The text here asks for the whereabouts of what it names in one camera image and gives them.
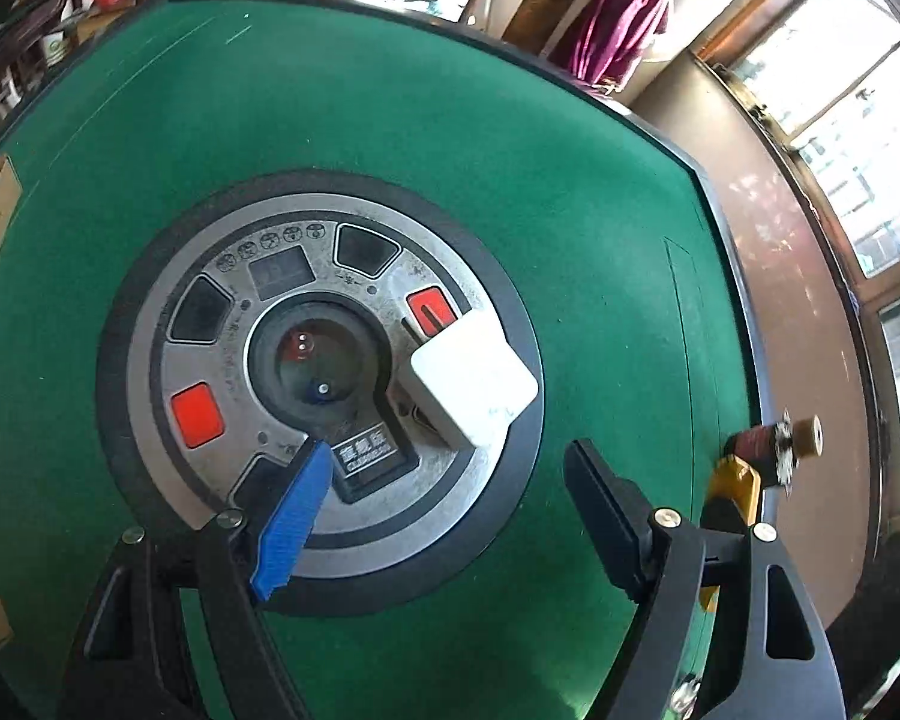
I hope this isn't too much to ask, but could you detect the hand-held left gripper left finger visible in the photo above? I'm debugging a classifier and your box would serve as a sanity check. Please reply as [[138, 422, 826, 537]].
[[58, 439, 335, 720]]

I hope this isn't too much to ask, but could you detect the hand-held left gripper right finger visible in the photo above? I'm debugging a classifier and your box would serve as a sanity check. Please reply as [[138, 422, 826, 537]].
[[562, 439, 848, 720]]

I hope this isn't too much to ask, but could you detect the white square adapter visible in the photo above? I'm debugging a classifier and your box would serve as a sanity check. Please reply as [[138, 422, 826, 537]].
[[409, 313, 540, 450]]

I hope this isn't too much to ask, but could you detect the yellow plastic object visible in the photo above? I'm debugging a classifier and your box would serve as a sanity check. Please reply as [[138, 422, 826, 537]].
[[695, 456, 763, 613]]

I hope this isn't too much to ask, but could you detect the small dark perfume bottle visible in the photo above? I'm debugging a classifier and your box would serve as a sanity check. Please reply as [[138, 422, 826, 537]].
[[724, 414, 823, 500]]

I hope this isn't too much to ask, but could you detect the round table control panel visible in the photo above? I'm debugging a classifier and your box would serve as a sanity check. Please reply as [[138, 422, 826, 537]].
[[96, 171, 547, 618]]

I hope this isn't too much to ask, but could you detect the wooden framed window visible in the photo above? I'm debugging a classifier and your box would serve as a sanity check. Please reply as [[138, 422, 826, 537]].
[[694, 0, 900, 535]]

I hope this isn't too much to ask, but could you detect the maroon cloth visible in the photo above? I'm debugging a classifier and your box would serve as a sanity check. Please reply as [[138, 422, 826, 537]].
[[551, 0, 675, 95]]

